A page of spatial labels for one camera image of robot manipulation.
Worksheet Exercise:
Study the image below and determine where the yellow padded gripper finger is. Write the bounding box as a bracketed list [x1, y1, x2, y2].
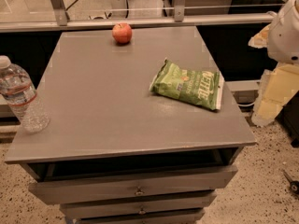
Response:
[248, 25, 270, 49]
[251, 63, 299, 127]

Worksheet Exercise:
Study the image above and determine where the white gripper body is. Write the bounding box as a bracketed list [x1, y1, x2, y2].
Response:
[267, 0, 299, 64]

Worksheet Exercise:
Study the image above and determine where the green jalapeno chip bag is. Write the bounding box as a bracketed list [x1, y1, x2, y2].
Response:
[149, 59, 224, 111]

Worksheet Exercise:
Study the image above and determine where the red apple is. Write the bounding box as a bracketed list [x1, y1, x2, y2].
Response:
[112, 22, 133, 44]

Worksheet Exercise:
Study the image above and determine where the metal window railing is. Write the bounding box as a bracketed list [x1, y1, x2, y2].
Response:
[0, 0, 278, 33]

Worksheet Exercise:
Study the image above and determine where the black caster wheel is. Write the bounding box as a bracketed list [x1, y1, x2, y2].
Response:
[283, 170, 299, 194]

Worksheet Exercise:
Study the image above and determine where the bottom grey drawer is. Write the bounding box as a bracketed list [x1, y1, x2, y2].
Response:
[78, 208, 205, 224]

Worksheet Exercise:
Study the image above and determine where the grey drawer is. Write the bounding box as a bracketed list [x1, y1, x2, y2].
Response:
[29, 165, 237, 204]
[60, 190, 216, 218]
[78, 208, 205, 224]

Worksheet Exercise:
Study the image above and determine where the middle grey drawer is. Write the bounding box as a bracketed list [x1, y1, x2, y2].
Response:
[60, 190, 216, 218]

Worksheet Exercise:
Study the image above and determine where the top grey drawer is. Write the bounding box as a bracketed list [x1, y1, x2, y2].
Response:
[29, 165, 237, 204]

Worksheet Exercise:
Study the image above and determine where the clear plastic water bottle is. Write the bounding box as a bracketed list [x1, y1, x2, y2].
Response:
[0, 55, 50, 133]

